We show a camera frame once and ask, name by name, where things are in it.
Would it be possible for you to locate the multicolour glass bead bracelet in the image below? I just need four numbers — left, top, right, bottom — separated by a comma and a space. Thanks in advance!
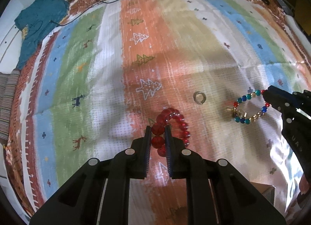
225, 89, 271, 125

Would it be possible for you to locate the dark red bead bracelet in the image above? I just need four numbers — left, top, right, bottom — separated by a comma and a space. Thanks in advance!
150, 107, 191, 157

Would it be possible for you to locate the striped colourful bed cloth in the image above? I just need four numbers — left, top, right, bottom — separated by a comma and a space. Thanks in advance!
19, 0, 310, 222

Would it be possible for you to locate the striped grey folded blanket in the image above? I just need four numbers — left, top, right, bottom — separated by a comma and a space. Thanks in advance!
1, 69, 21, 146

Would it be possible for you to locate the teal blue shirt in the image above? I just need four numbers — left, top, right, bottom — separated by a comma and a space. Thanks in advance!
14, 0, 69, 70

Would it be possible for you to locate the small metal ring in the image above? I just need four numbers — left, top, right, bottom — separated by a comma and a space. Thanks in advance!
192, 90, 207, 105

